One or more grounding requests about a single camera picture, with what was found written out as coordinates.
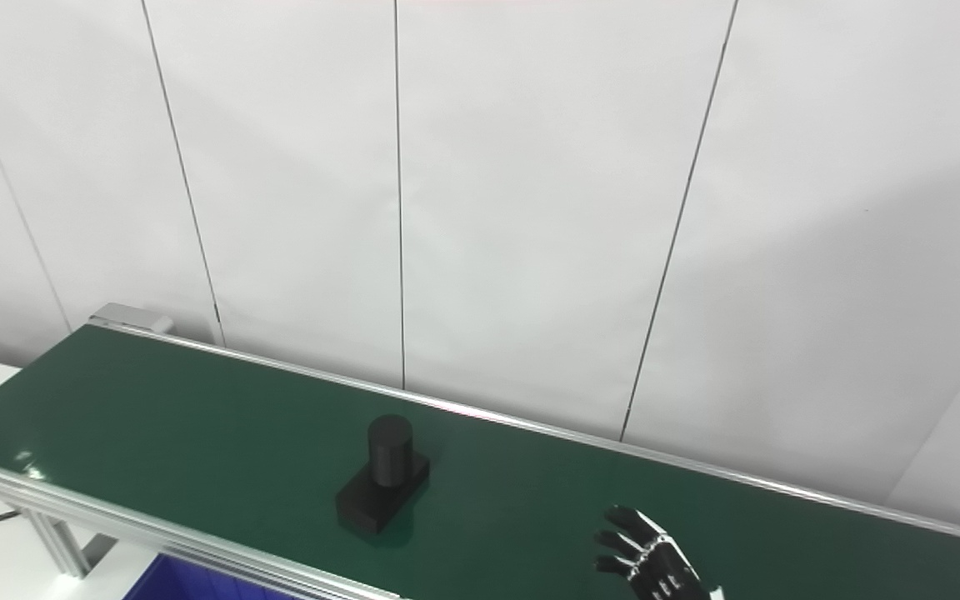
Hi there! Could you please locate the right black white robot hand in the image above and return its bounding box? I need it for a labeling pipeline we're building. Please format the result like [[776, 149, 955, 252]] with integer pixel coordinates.
[[593, 504, 727, 600]]

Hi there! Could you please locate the black cylinder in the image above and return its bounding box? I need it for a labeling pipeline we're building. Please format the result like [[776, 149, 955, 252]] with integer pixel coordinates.
[[335, 414, 432, 536]]

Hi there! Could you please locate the blue plastic bin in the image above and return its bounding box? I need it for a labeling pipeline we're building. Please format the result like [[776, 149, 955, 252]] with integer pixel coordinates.
[[122, 552, 298, 600]]

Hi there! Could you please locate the green conveyor belt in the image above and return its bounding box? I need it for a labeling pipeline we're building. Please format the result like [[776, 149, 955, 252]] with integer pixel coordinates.
[[0, 323, 960, 600], [0, 304, 960, 600]]

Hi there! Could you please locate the aluminium conveyor leg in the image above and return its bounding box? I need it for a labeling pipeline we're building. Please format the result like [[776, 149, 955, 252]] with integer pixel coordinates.
[[17, 507, 118, 580]]

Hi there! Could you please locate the silver conveyor end bracket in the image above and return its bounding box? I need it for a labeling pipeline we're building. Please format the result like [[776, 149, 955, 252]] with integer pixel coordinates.
[[88, 303, 175, 335]]

